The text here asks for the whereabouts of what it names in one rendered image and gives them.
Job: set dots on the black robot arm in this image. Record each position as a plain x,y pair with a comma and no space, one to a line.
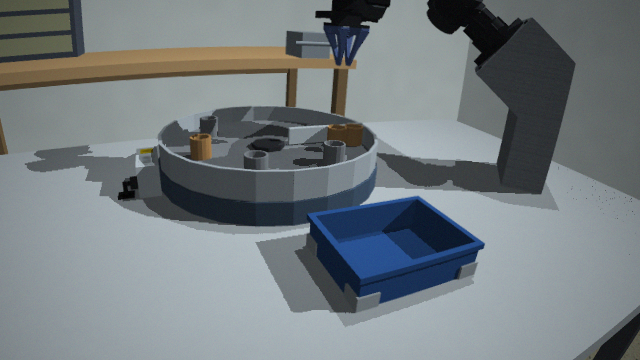
448,16

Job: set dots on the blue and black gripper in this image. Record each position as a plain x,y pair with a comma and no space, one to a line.
347,19

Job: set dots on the grey metal ring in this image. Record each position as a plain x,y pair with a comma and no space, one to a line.
334,152
258,161
209,126

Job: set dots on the blue crate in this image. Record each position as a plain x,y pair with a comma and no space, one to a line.
378,237

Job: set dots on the bronze bushing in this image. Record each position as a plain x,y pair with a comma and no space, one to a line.
354,135
338,133
200,147

